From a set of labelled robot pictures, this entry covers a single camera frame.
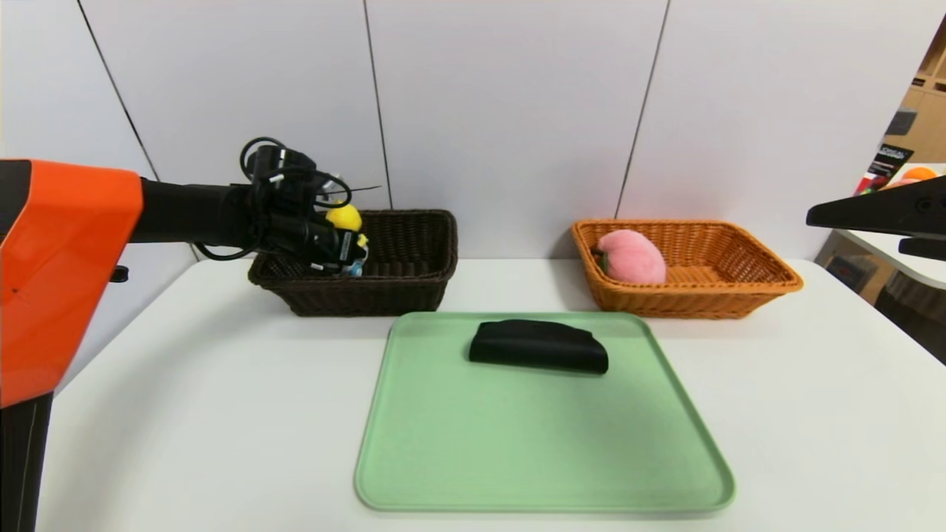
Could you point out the white side table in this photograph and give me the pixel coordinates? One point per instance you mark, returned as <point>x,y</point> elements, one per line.
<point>872,247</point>

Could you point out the light green plastic tray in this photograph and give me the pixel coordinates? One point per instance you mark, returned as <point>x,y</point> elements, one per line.
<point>554,443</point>

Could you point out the dark brown wicker basket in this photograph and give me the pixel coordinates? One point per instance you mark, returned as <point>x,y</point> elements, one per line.
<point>399,281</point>

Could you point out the orange wicker basket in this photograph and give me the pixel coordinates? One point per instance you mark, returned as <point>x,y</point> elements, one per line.
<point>709,295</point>

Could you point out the wooden shelf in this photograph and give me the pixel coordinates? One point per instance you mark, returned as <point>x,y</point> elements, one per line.
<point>927,111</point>

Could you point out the black printed box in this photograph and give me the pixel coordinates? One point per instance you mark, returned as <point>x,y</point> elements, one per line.
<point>883,166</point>

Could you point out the orange toy fruit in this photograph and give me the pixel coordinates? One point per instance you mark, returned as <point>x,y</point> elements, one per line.
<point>920,174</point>

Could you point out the pink plush peach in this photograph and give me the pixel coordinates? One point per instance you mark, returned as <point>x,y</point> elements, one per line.
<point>632,258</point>

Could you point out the yellow duck toy car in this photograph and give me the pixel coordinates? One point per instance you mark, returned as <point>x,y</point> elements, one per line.
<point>344,216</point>

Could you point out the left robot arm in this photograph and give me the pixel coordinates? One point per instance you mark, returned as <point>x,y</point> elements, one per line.
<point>66,258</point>

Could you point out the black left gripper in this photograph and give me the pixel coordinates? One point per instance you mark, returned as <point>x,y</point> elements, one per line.
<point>346,249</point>

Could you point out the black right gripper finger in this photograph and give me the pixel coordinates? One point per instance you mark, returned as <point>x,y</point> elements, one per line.
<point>887,216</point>
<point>927,249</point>

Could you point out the black soft pouch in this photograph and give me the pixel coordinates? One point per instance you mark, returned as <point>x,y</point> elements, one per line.
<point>539,347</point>

